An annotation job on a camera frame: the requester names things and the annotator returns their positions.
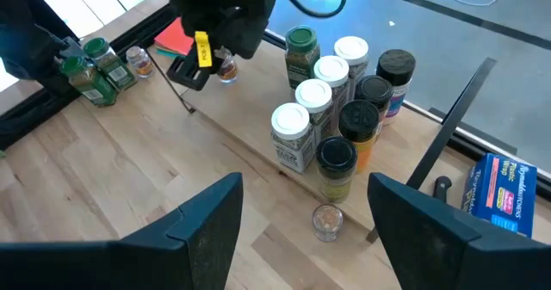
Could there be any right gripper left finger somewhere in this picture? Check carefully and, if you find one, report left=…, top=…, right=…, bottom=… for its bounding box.
left=0, top=171, right=245, bottom=290

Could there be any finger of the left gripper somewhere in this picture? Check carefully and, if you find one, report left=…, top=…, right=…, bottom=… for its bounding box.
left=165, top=44, right=225, bottom=92
left=226, top=28, right=267, bottom=61

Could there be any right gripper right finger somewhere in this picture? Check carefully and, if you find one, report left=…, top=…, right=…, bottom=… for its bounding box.
left=367, top=171, right=551, bottom=290

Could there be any small clear spice jar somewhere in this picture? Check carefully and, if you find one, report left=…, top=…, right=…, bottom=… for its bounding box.
left=125, top=45, right=155, bottom=79
left=217, top=48, right=238, bottom=85
left=312, top=203, right=344, bottom=243

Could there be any green-lid herb jar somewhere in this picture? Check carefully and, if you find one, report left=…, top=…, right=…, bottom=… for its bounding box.
left=284, top=25, right=322, bottom=91
left=83, top=37, right=138, bottom=92
left=59, top=55, right=118, bottom=108

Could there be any black-lid jar red label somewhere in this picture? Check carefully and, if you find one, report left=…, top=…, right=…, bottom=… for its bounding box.
left=354, top=74, right=395, bottom=139

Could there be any black-lid jar orange label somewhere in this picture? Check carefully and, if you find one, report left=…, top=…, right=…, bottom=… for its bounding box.
left=337, top=99, right=381, bottom=174

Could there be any black-lid jar yellow-green label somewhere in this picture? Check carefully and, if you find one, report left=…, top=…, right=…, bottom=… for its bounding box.
left=315, top=135, right=358, bottom=204

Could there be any black-lid jar purple label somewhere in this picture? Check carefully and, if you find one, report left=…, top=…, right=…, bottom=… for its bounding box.
left=375, top=48, right=417, bottom=126

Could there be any yellow tag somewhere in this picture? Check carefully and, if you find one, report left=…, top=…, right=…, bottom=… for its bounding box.
left=194, top=30, right=214, bottom=69

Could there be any green paper sheet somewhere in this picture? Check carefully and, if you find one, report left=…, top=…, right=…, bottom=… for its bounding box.
left=153, top=46, right=184, bottom=61

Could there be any blue plastic wrap box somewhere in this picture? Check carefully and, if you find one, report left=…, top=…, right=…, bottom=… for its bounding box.
left=460, top=152, right=539, bottom=239

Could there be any black-handled knife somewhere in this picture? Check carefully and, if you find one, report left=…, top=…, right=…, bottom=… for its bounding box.
left=431, top=175, right=454, bottom=204

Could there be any black left camera cable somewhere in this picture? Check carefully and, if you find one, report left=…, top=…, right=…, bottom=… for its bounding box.
left=274, top=0, right=349, bottom=20

